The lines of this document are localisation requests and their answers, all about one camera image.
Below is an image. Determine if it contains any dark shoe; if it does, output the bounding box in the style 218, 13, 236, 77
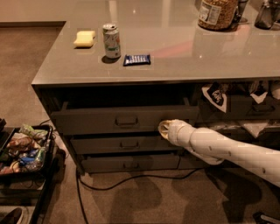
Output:
0, 207, 23, 224

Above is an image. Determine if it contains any green white soda can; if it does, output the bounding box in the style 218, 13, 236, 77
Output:
102, 24, 121, 59

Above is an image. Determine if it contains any black floor cable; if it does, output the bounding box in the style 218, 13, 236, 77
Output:
75, 167, 205, 224

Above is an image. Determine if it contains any blue snack bar wrapper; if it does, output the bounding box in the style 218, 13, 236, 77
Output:
123, 54, 151, 67

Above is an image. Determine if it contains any yellow sponge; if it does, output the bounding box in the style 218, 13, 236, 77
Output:
73, 31, 95, 47

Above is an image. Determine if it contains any white cloth in drawer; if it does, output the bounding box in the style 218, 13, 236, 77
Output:
203, 119, 280, 138

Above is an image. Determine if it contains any large jar of nuts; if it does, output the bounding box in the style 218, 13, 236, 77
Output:
198, 0, 238, 31

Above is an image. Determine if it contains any black white pennant flag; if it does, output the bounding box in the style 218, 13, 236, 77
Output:
201, 82, 228, 113

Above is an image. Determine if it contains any grey bottom drawer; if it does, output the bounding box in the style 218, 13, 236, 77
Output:
81, 153, 180, 173

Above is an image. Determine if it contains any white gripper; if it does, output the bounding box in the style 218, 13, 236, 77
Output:
158, 120, 196, 148

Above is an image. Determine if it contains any dark glass pitcher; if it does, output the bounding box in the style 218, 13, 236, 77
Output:
255, 0, 280, 31

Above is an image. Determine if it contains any black tray of snacks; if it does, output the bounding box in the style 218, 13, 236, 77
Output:
0, 124, 53, 177

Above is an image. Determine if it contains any grey drawer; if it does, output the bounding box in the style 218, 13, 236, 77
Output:
70, 136, 179, 154
51, 102, 199, 135
81, 153, 180, 173

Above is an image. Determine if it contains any grey middle drawer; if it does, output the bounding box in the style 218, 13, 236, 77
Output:
70, 136, 179, 154

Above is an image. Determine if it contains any grey top drawer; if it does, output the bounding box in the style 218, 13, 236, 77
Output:
51, 102, 199, 135

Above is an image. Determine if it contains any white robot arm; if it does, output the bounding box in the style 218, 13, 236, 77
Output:
158, 119, 280, 186

